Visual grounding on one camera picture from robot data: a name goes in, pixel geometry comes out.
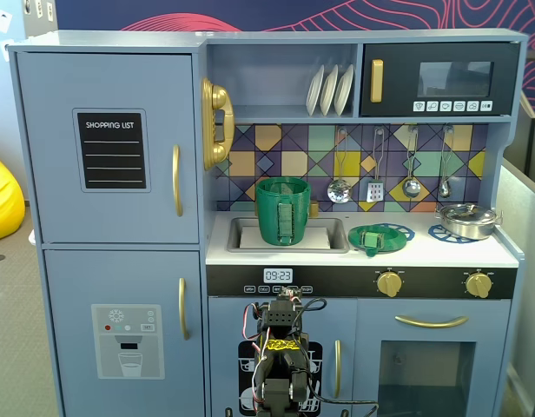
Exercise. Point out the green printed lid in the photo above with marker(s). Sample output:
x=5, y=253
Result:
x=393, y=239

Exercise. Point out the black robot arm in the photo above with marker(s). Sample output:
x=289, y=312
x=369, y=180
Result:
x=285, y=317

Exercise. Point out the steel toy pot with lid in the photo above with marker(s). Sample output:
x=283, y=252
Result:
x=467, y=221

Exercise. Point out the green printed container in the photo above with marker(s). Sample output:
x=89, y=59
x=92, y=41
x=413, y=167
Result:
x=269, y=213

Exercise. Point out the gold toy faucet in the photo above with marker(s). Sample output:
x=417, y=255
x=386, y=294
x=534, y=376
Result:
x=314, y=208

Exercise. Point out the blue wooden toy kitchen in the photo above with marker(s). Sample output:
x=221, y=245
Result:
x=293, y=260

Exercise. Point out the grey toy sink basin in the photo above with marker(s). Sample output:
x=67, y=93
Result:
x=337, y=234

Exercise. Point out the steel toy skimmer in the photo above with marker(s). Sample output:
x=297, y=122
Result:
x=339, y=191

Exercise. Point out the steel toy slotted spatula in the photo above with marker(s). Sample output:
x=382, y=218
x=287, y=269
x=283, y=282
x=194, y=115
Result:
x=375, y=191

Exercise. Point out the gold toy telephone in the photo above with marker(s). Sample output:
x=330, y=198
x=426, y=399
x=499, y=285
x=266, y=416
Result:
x=215, y=100

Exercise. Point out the blue dishwasher door with print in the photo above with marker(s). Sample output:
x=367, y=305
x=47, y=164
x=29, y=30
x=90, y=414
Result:
x=224, y=321

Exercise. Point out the white toy plate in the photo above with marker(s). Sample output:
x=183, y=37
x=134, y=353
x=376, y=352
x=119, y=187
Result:
x=314, y=93
x=343, y=91
x=328, y=93

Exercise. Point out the gold oven knob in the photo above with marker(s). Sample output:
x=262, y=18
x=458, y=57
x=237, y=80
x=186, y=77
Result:
x=479, y=285
x=389, y=284

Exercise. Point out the steel toy ladle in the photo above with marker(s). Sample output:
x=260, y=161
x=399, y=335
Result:
x=411, y=187

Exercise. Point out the steel toy spoon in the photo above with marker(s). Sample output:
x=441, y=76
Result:
x=444, y=189

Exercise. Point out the blue oven door with window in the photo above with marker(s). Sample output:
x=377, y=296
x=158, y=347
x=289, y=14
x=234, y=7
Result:
x=367, y=369

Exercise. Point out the black toy microwave door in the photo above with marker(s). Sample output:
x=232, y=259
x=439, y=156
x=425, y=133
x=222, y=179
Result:
x=402, y=56

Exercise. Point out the freezer door with dispenser print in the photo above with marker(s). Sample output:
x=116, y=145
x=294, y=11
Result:
x=76, y=282

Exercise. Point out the fridge door with shopping list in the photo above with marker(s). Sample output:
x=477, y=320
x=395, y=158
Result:
x=46, y=174

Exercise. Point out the yellow bean bag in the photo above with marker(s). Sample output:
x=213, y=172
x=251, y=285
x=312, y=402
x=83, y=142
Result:
x=2, y=200

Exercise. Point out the light blue desk partition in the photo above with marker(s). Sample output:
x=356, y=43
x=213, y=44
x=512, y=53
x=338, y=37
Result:
x=528, y=260

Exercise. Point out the small wrist camera board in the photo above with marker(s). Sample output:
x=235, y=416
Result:
x=288, y=293

